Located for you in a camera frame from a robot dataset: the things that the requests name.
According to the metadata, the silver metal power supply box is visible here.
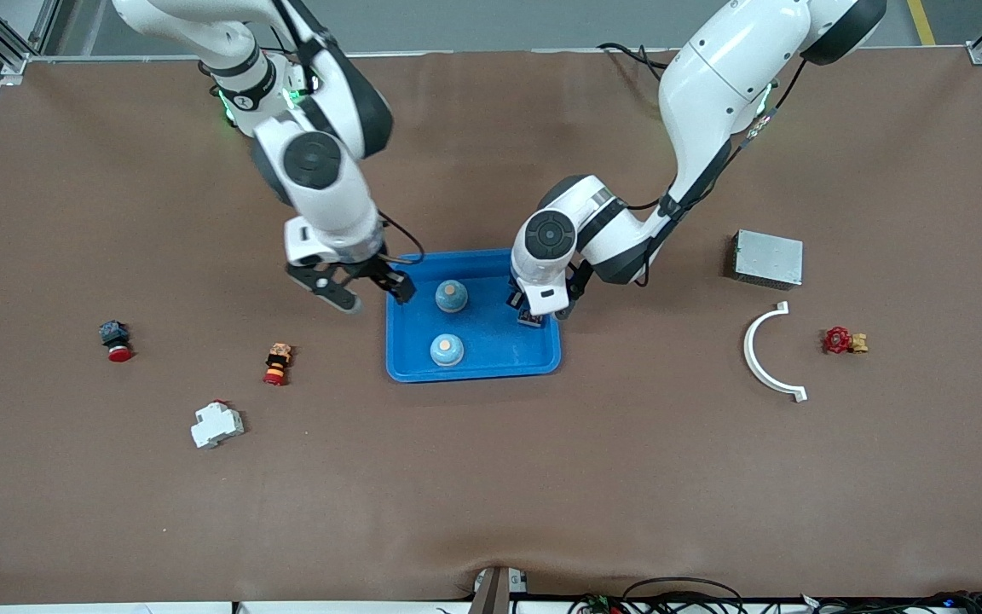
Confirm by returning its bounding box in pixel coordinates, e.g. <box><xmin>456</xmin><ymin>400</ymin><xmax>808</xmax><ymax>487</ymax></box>
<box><xmin>731</xmin><ymin>229</ymin><xmax>805</xmax><ymax>291</ymax></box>

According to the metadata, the blue plastic tray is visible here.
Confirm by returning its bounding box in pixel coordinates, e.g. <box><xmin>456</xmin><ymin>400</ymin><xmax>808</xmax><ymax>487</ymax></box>
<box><xmin>385</xmin><ymin>248</ymin><xmax>563</xmax><ymax>384</ymax></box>

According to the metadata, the black cable bundle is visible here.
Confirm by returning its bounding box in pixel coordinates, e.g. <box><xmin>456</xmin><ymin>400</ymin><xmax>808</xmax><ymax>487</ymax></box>
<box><xmin>798</xmin><ymin>590</ymin><xmax>982</xmax><ymax>614</ymax></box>

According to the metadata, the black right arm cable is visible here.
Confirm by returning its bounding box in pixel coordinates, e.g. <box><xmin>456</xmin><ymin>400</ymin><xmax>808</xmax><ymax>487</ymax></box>
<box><xmin>376</xmin><ymin>209</ymin><xmax>426</xmax><ymax>264</ymax></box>

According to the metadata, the black switch with red mushroom button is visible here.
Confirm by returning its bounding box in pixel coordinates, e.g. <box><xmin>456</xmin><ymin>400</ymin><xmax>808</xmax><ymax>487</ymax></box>
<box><xmin>99</xmin><ymin>320</ymin><xmax>135</xmax><ymax>363</ymax></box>

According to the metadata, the white curved plastic bracket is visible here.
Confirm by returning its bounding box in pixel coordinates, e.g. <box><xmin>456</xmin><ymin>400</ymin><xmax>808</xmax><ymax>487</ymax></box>
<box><xmin>743</xmin><ymin>301</ymin><xmax>808</xmax><ymax>403</ymax></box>

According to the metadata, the blue bell with white button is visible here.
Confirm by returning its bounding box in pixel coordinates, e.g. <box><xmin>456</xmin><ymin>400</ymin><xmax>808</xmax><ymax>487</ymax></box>
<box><xmin>430</xmin><ymin>333</ymin><xmax>465</xmax><ymax>368</ymax></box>

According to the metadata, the orange and red push button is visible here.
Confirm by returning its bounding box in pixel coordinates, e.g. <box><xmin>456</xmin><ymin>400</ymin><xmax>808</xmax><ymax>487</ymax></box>
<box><xmin>263</xmin><ymin>342</ymin><xmax>294</xmax><ymax>387</ymax></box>

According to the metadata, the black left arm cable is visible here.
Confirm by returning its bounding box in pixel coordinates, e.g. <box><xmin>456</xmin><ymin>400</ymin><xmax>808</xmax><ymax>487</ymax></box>
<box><xmin>632</xmin><ymin>58</ymin><xmax>809</xmax><ymax>291</ymax></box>

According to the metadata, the brass valve with red handwheel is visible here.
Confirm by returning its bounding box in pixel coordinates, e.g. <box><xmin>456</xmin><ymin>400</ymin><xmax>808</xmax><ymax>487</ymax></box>
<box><xmin>823</xmin><ymin>326</ymin><xmax>870</xmax><ymax>356</ymax></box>

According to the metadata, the black arm base cable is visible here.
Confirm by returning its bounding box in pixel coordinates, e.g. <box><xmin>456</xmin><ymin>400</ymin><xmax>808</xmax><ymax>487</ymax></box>
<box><xmin>598</xmin><ymin>43</ymin><xmax>671</xmax><ymax>83</ymax></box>

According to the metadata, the white circuit breaker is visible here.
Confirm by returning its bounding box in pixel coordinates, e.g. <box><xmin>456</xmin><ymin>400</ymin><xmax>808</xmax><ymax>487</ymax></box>
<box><xmin>190</xmin><ymin>399</ymin><xmax>246</xmax><ymax>450</ymax></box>

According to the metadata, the black looped cable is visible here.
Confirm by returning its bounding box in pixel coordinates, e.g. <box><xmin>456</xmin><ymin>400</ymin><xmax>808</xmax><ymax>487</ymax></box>
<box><xmin>623</xmin><ymin>577</ymin><xmax>748</xmax><ymax>614</ymax></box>

